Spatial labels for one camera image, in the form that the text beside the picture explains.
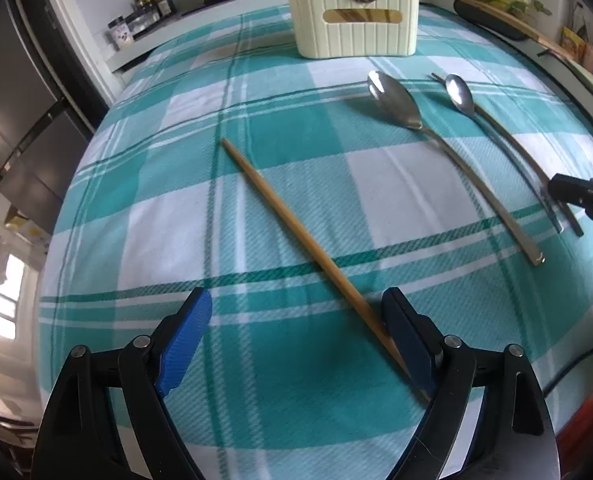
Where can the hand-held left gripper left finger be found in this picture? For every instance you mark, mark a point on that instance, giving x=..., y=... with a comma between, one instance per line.
x=186, y=345

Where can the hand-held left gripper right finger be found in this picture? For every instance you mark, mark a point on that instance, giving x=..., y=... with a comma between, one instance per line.
x=411, y=345

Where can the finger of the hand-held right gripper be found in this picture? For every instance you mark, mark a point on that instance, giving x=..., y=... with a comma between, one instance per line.
x=576, y=190

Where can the small metal spoon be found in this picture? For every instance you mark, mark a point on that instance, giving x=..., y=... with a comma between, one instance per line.
x=459, y=92

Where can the brown wooden chopstick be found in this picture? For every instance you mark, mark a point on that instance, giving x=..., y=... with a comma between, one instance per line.
x=301, y=232

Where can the large metal spoon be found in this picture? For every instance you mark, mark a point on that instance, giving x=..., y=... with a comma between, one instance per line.
x=401, y=105

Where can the cream plastic utensil holder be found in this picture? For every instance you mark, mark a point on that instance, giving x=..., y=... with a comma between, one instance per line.
x=356, y=35

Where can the yellow packet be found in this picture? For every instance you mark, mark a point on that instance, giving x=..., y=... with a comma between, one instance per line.
x=573, y=44

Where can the teal checkered tablecloth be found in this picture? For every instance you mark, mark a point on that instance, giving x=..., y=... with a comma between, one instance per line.
x=151, y=200

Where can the wooden cutting board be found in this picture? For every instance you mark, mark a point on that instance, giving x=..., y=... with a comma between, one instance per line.
x=526, y=27

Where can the red cloth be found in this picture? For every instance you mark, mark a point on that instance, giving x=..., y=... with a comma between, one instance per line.
x=578, y=427

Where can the white knife block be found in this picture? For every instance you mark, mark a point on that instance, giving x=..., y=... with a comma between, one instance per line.
x=548, y=5

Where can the cardboard box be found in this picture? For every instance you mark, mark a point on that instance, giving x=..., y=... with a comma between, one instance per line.
x=26, y=232

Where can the grey refrigerator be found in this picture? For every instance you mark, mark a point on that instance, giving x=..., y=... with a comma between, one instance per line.
x=16, y=110

